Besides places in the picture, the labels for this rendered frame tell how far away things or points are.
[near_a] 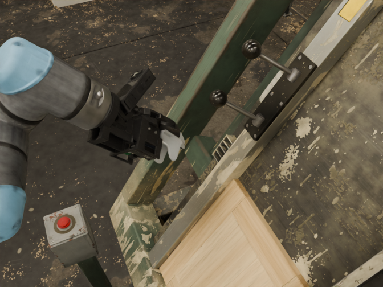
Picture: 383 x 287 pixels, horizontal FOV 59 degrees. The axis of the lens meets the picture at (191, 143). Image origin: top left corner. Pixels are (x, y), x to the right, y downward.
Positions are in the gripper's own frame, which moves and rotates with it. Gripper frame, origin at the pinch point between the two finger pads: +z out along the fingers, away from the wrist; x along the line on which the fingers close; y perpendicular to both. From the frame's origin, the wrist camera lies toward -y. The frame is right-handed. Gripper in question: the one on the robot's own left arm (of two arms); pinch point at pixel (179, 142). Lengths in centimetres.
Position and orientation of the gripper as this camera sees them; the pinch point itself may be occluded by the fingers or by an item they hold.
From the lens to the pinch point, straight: 68.8
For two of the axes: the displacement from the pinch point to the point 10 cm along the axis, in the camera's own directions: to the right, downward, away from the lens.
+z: 6.1, 3.5, 7.1
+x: 7.9, -1.8, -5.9
